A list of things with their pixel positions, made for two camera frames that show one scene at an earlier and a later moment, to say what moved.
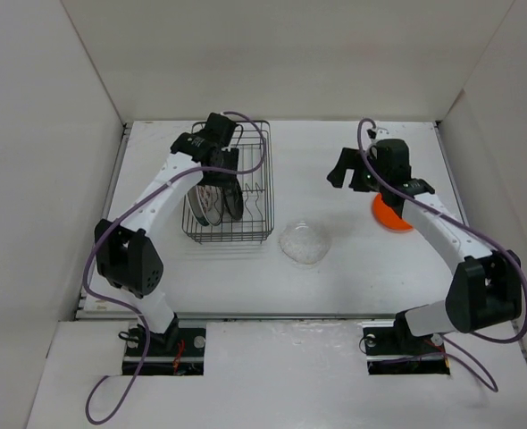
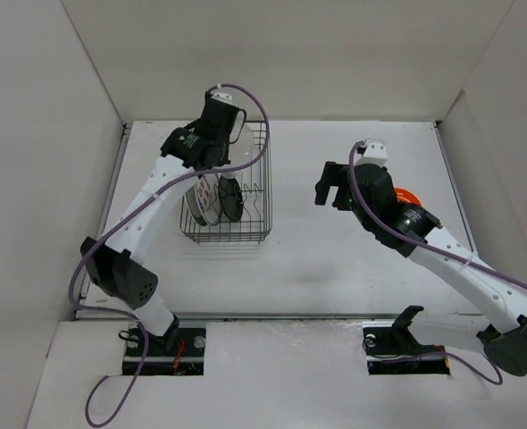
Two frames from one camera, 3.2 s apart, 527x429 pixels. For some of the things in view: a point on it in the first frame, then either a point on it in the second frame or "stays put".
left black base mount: (179, 351) stays put
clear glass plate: (305, 242) → (240, 152)
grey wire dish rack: (255, 142) stays put
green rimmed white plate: (196, 206) stays put
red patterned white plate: (213, 201) stays put
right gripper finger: (347, 160) → (334, 175)
